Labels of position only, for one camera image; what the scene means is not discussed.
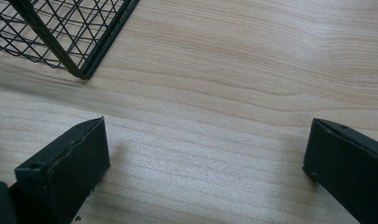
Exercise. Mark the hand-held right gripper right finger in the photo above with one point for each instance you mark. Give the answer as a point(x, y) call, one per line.
point(348, 168)

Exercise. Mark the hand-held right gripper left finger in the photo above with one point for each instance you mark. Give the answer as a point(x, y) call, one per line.
point(65, 174)

